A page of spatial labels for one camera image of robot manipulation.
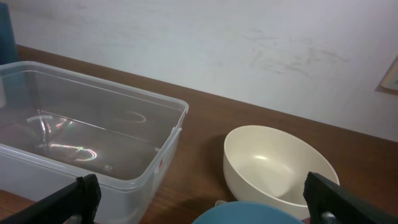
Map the dark blue cup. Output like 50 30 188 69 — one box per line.
0 3 18 65

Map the clear plastic storage container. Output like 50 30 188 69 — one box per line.
1 61 189 223

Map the cream bowl near container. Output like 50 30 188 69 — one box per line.
223 125 340 220

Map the cream spoon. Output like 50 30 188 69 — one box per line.
215 200 227 207

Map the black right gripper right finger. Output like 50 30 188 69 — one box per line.
303 172 397 224

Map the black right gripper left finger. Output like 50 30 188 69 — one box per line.
1 174 101 224

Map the blue bowl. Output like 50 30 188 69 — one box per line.
192 201 303 224

